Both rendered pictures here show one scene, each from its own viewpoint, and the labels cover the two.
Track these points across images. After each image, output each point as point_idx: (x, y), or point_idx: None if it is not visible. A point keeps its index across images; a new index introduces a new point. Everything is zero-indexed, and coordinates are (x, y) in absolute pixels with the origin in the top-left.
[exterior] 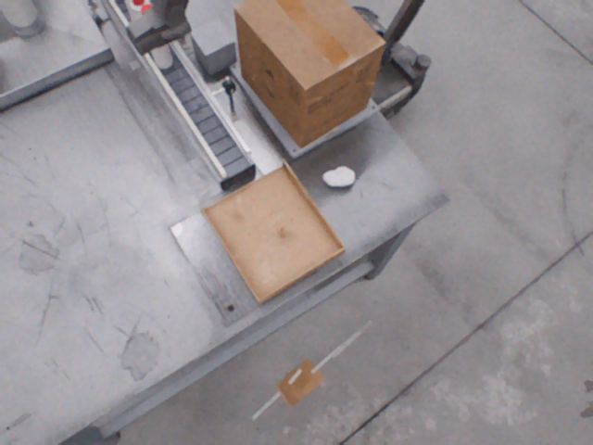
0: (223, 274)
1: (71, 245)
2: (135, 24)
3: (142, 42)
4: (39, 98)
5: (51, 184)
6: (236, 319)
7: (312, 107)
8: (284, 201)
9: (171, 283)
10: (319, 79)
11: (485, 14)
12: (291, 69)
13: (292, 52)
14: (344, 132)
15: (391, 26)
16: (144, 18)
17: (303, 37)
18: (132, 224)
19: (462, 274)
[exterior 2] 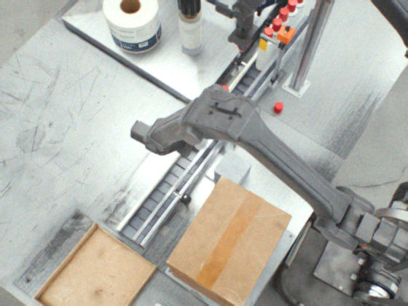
0: (52, 264)
1: (44, 155)
2: (140, 124)
3: (134, 134)
4: (144, 81)
5: (83, 122)
6: (20, 288)
7: (175, 272)
8: (125, 282)
9: (36, 231)
10: (180, 268)
11: None
12: (180, 243)
13: (197, 237)
14: (207, 304)
15: (390, 301)
16: (147, 127)
17: (216, 239)
18: (71, 185)
19: None
